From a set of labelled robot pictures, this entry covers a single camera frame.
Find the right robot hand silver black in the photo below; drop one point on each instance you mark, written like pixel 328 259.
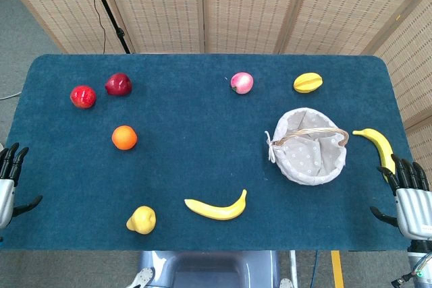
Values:
pixel 415 210

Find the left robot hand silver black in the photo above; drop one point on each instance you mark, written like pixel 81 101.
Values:
pixel 7 187

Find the orange fruit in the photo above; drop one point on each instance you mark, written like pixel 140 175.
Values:
pixel 124 137

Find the grey robot base body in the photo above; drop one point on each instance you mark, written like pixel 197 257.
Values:
pixel 209 267

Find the wicker basket with cloth liner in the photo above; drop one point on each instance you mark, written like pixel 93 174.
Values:
pixel 310 160

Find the yellow banana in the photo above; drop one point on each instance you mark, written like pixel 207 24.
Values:
pixel 379 143
pixel 216 211

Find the yellow floor tape strip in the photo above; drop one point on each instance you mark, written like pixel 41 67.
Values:
pixel 337 267

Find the red speckled strawberry fruit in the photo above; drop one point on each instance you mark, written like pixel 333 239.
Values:
pixel 83 97

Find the white table leg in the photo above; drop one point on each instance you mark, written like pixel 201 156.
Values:
pixel 293 264

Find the yellow pear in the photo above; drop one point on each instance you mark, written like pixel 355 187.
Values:
pixel 141 220

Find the bamboo folding screen panel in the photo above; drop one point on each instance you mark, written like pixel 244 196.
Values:
pixel 411 65
pixel 351 4
pixel 249 4
pixel 162 4
pixel 57 1

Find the white perforated metal plate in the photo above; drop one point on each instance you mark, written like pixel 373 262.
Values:
pixel 286 284
pixel 143 276

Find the dark red apple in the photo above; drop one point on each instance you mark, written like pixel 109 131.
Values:
pixel 118 84

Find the yellow starfruit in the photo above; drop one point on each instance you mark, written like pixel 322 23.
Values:
pixel 308 83

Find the black tripod pole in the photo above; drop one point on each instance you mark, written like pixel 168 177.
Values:
pixel 108 11

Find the blue table cloth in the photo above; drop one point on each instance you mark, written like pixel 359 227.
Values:
pixel 202 133

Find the pink peach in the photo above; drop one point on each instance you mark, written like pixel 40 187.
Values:
pixel 242 83

